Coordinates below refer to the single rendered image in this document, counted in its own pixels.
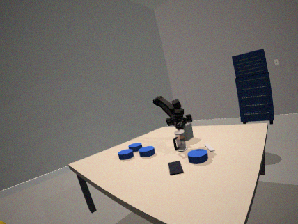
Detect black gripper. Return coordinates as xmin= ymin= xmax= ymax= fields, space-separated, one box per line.
xmin=166 ymin=114 xmax=192 ymax=128

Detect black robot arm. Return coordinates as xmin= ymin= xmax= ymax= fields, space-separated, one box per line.
xmin=153 ymin=96 xmax=184 ymax=118

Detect light grey flat bar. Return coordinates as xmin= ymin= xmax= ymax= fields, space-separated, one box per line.
xmin=204 ymin=143 xmax=214 ymax=152

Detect blue disc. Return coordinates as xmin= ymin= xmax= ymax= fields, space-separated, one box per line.
xmin=139 ymin=146 xmax=155 ymax=157
xmin=118 ymin=149 xmax=134 ymax=160
xmin=187 ymin=149 xmax=208 ymax=164
xmin=129 ymin=143 xmax=142 ymax=152

